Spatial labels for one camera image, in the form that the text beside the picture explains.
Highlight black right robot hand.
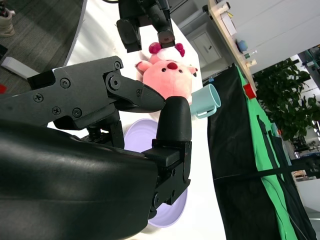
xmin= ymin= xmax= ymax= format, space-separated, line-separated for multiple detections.
xmin=0 ymin=56 xmax=193 ymax=240

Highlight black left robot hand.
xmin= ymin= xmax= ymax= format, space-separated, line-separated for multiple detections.
xmin=116 ymin=0 xmax=176 ymax=53

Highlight pink plush doll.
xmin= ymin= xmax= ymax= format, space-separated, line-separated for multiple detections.
xmin=134 ymin=41 xmax=198 ymax=106

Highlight lavender plate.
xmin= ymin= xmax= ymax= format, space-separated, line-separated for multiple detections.
xmin=123 ymin=119 xmax=188 ymax=229

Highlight white cabinet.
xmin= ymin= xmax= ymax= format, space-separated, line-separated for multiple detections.
xmin=191 ymin=31 xmax=218 ymax=66

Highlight wooden desk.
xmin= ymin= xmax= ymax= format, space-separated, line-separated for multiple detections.
xmin=207 ymin=0 xmax=258 ymax=100

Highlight white carton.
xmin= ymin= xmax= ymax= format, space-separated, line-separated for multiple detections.
xmin=219 ymin=11 xmax=237 ymax=36

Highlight teal mug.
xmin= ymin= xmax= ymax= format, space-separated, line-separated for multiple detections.
xmin=189 ymin=83 xmax=222 ymax=119

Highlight blue round object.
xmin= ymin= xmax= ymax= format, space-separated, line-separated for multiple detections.
xmin=236 ymin=39 xmax=250 ymax=53

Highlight white flat box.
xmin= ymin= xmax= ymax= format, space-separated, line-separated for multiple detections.
xmin=1 ymin=56 xmax=40 ymax=80

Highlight beige sneaker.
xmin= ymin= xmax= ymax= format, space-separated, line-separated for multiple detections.
xmin=0 ymin=0 xmax=16 ymax=38

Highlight black backdrop cloth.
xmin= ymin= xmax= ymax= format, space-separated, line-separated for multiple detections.
xmin=207 ymin=63 xmax=320 ymax=240

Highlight green potted plant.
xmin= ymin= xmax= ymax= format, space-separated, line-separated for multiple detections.
xmin=252 ymin=58 xmax=320 ymax=143

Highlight green cloth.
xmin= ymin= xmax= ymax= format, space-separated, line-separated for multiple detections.
xmin=236 ymin=67 xmax=318 ymax=240

